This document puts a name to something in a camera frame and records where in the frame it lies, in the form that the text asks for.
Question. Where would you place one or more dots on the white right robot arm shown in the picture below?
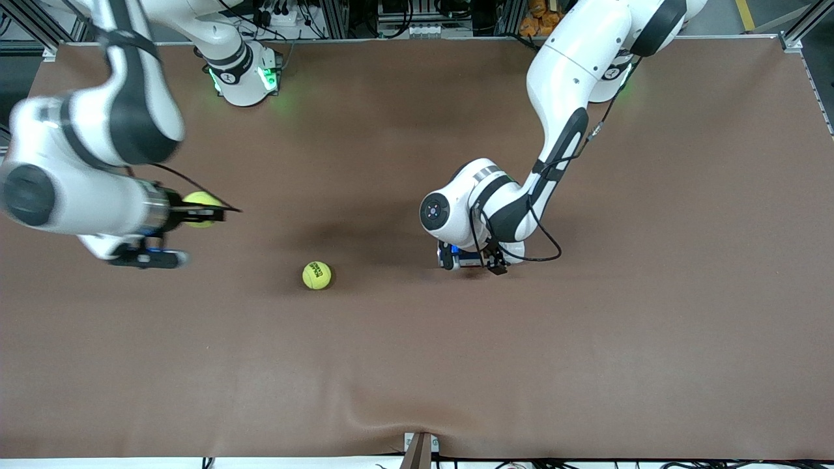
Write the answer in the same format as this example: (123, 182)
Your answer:
(85, 124)

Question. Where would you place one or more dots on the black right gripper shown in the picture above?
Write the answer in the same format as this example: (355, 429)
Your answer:
(173, 213)

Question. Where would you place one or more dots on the aluminium rack post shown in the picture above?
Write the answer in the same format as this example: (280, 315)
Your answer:
(335, 19)

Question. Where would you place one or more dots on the white power strip with plugs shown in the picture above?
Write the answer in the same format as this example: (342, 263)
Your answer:
(287, 17)

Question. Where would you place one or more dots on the yellow tennis ball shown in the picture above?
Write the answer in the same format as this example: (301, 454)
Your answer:
(316, 275)
(199, 197)

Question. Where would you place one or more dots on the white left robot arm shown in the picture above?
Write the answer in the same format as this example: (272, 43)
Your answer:
(560, 78)

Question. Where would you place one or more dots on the orange packaged goods pile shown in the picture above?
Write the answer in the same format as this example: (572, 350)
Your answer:
(534, 13)

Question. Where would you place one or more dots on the white blue tennis ball can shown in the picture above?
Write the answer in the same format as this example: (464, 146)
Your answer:
(472, 262)

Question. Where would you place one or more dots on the aluminium frame profile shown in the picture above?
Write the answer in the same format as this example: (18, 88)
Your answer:
(798, 36)
(39, 29)

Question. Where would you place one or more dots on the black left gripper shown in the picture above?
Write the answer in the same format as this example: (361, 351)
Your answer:
(496, 265)

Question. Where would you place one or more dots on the brown table mat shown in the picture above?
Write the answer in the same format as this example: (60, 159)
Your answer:
(417, 365)

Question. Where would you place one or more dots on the long white power strip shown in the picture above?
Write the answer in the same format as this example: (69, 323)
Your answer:
(430, 30)

